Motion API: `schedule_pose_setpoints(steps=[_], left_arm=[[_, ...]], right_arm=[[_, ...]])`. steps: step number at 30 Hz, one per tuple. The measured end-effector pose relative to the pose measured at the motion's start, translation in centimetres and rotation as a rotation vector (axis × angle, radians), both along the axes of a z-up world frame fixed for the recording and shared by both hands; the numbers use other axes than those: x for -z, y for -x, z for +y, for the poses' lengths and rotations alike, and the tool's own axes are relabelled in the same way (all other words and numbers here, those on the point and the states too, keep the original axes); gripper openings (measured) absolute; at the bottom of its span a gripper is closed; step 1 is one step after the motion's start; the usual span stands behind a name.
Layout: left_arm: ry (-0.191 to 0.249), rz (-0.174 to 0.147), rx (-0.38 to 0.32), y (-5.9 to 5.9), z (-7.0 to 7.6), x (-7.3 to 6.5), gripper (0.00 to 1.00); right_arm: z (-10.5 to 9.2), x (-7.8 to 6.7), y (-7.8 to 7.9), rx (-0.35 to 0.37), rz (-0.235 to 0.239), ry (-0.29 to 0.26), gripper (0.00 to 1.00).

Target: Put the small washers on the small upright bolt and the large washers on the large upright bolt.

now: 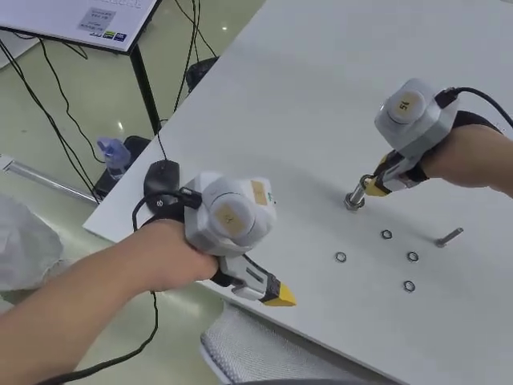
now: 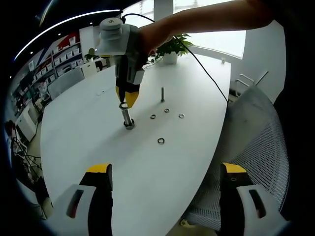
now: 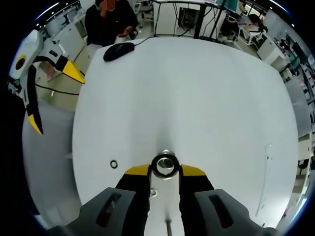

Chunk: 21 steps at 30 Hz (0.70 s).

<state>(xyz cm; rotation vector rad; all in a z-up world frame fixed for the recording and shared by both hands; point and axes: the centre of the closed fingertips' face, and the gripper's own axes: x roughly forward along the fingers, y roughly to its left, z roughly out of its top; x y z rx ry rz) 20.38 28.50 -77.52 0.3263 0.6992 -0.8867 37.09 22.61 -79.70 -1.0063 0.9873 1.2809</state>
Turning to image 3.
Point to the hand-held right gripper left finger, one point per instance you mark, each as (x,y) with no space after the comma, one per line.
(134,196)

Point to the white office chair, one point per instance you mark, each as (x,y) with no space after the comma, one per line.
(248,37)

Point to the black computer mouse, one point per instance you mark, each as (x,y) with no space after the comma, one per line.
(118,51)

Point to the large silver washer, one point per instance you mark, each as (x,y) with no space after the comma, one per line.
(154,169)

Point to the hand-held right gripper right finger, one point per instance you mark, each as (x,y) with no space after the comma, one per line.
(197,196)

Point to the small black washer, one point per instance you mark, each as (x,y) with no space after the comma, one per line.
(111,164)

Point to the white desk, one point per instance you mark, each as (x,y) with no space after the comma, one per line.
(167,17)

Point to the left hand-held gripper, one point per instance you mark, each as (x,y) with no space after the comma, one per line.
(30,49)

